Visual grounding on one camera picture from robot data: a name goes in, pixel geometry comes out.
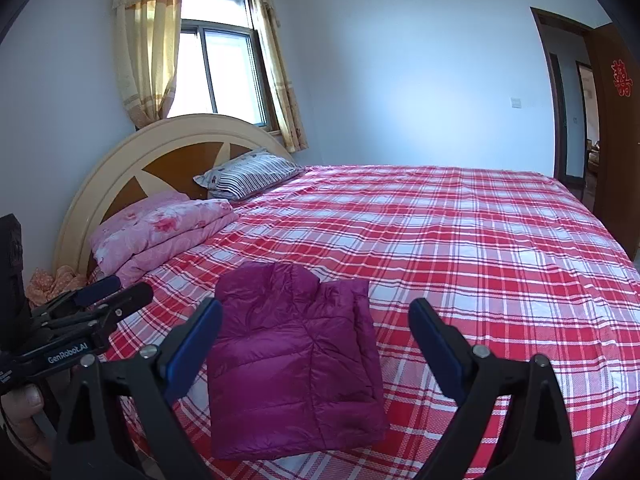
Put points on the striped pillow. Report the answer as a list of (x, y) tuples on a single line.
[(247, 175)]

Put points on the cream and wood headboard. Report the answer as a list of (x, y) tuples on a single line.
[(162, 157)]

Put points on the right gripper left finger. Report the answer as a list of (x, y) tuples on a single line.
[(93, 441)]

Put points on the red plaid bed sheet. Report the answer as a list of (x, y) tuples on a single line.
[(510, 258)]

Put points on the window with frame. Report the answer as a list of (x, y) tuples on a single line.
[(220, 67)]

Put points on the pink floral folded quilt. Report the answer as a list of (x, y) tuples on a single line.
[(143, 236)]

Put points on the orange floral cloth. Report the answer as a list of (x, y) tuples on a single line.
[(44, 286)]

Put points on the yellow left curtain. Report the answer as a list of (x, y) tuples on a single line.
[(146, 47)]

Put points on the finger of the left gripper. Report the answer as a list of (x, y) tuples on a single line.
[(112, 308), (79, 300)]

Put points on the magenta quilted down jacket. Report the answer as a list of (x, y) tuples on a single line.
[(295, 366)]

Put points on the brown wooden door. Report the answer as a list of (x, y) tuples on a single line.
[(617, 197)]

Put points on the red double happiness decoration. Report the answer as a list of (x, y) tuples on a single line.
[(622, 81)]

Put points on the person's left hand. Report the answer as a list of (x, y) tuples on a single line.
[(18, 409)]

